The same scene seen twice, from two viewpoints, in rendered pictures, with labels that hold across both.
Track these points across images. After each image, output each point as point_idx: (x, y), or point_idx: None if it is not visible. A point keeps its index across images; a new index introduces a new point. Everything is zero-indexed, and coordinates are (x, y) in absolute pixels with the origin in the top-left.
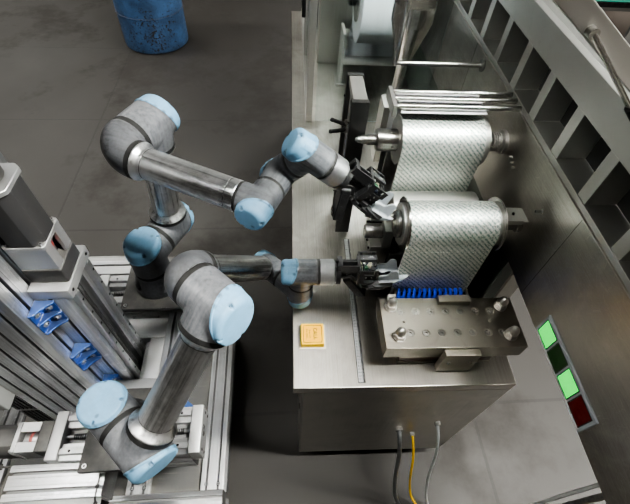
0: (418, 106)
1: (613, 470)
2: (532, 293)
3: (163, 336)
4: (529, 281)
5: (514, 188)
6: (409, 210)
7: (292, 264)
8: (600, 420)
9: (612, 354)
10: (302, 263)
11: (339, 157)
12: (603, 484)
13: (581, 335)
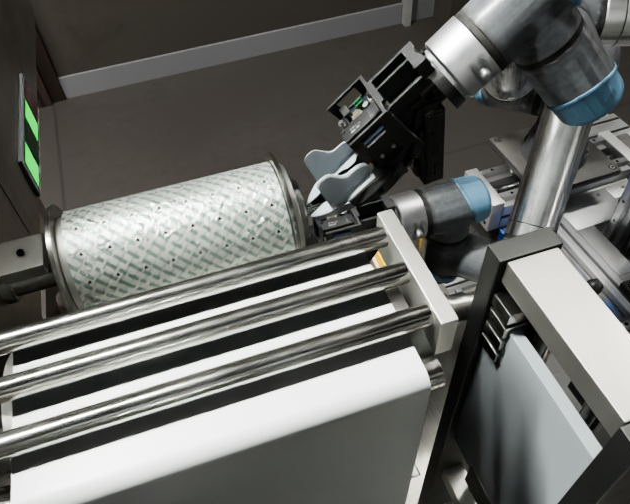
0: (302, 247)
1: (23, 59)
2: (27, 216)
3: (621, 276)
4: (24, 227)
5: None
6: (274, 157)
7: (467, 183)
8: (17, 71)
9: None
10: (451, 189)
11: (456, 23)
12: (33, 76)
13: None
